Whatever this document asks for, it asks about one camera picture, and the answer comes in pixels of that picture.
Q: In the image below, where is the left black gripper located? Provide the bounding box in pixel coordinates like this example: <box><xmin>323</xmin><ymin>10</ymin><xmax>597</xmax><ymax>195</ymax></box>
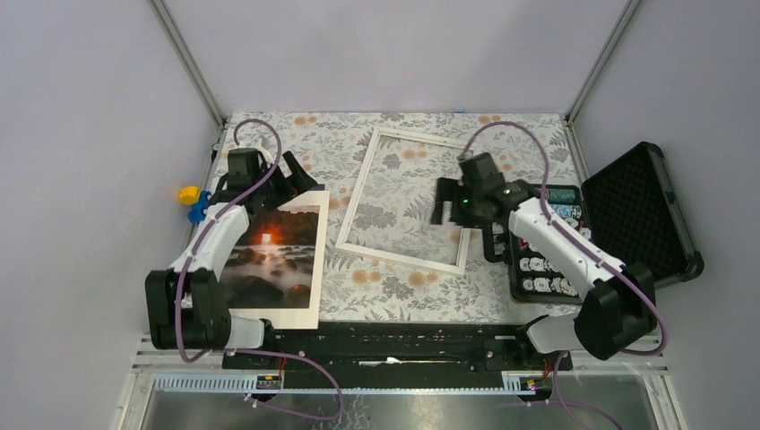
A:
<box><xmin>252</xmin><ymin>150</ymin><xmax>315</xmax><ymax>211</ymax></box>

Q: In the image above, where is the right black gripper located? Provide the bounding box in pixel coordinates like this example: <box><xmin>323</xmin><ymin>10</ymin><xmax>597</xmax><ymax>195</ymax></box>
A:
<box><xmin>427</xmin><ymin>177</ymin><xmax>489</xmax><ymax>231</ymax></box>

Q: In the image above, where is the white picture frame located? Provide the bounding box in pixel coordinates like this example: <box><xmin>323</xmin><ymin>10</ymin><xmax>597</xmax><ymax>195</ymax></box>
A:
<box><xmin>335</xmin><ymin>127</ymin><xmax>471</xmax><ymax>276</ymax></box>

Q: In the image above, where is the sunset photo with white mat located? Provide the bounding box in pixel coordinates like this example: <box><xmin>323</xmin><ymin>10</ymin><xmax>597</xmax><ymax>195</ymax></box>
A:
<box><xmin>220</xmin><ymin>190</ymin><xmax>330</xmax><ymax>330</ymax></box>

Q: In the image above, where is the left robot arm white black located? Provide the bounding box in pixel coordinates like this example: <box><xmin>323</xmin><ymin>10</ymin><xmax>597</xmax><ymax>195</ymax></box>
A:
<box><xmin>144</xmin><ymin>149</ymin><xmax>318</xmax><ymax>368</ymax></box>

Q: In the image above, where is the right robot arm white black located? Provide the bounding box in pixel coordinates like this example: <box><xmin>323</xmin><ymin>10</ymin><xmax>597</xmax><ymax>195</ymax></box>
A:
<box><xmin>431</xmin><ymin>153</ymin><xmax>664</xmax><ymax>369</ymax></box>

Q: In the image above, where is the floral patterned table mat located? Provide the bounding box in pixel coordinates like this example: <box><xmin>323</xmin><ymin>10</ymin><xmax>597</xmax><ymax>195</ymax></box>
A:
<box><xmin>212</xmin><ymin>113</ymin><xmax>580</xmax><ymax>325</ymax></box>

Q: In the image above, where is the yellow blue toy car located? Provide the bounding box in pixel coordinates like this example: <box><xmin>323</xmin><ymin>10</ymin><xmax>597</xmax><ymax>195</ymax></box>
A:
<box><xmin>177</xmin><ymin>185</ymin><xmax>212</xmax><ymax>224</ymax></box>

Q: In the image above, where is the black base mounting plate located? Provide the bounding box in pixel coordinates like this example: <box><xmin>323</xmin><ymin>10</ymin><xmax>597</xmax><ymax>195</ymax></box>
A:
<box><xmin>222</xmin><ymin>322</ymin><xmax>558</xmax><ymax>391</ymax></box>

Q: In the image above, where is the black foam lined case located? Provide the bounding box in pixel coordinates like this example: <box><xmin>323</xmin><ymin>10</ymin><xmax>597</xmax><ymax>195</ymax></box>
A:
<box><xmin>482</xmin><ymin>142</ymin><xmax>704</xmax><ymax>305</ymax></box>

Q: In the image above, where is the aluminium rail frame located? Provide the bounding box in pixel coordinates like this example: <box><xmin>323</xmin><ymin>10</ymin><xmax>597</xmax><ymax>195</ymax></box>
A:
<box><xmin>131</xmin><ymin>333</ymin><xmax>669</xmax><ymax>398</ymax></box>

